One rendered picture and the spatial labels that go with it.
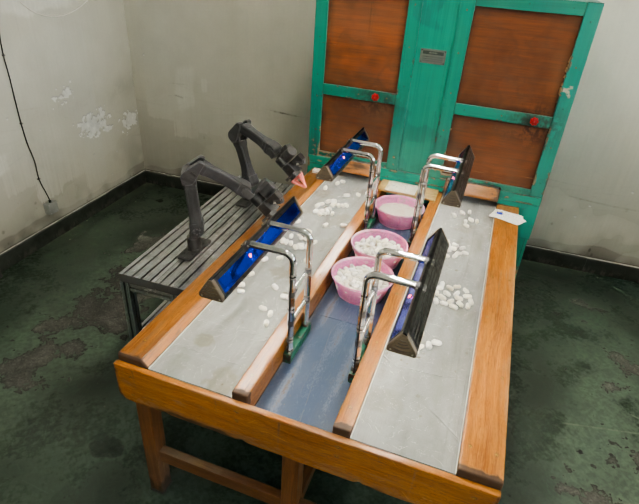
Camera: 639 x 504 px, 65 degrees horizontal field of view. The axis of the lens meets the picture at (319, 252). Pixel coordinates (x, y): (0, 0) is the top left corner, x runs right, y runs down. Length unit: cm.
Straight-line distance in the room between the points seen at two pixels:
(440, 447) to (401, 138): 184
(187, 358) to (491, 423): 97
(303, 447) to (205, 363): 42
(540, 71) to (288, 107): 190
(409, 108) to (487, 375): 162
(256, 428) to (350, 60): 202
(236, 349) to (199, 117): 285
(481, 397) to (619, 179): 250
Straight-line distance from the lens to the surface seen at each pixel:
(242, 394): 159
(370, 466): 156
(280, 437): 161
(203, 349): 178
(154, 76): 448
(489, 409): 168
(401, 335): 131
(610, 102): 375
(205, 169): 222
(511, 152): 291
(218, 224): 266
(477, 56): 281
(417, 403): 166
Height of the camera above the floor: 193
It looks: 31 degrees down
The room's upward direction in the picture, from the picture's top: 4 degrees clockwise
